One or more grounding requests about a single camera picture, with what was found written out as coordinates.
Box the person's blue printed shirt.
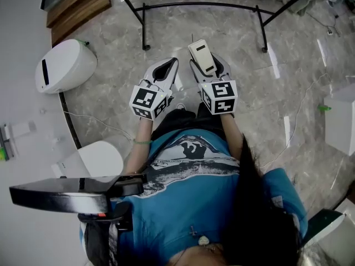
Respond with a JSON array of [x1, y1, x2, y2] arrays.
[[79, 129, 309, 266]]

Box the person's black trousers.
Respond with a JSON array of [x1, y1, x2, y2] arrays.
[[151, 101, 226, 142]]

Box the person's bare neck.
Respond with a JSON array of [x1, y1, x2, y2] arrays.
[[166, 242, 225, 266]]

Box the white box with black marks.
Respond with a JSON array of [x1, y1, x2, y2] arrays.
[[323, 83, 355, 156]]

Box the grey black shoulder strap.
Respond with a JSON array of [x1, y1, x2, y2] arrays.
[[80, 220, 120, 266]]

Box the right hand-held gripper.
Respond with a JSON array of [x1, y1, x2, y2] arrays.
[[189, 53, 239, 116]]

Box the grey flat tool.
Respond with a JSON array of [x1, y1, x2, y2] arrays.
[[0, 123, 14, 160]]

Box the black flat mounted device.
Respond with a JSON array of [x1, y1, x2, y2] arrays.
[[9, 173, 148, 214]]

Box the brown wooden steps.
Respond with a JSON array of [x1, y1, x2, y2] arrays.
[[40, 0, 112, 47]]

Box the person's left forearm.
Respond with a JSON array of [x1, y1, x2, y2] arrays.
[[121, 117, 153, 176]]

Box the beige rectangular device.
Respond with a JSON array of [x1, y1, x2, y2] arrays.
[[187, 39, 217, 76]]

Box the white oval lidded bin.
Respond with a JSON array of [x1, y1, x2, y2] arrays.
[[34, 39, 98, 94]]

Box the white rounded appliance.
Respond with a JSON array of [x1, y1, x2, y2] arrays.
[[51, 140, 125, 178]]

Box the person's right forearm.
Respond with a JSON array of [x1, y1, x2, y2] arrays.
[[220, 112, 245, 160]]

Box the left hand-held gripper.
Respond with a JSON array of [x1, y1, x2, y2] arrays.
[[129, 57, 179, 121]]

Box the white and black appliance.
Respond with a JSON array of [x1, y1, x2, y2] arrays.
[[301, 195, 355, 266]]

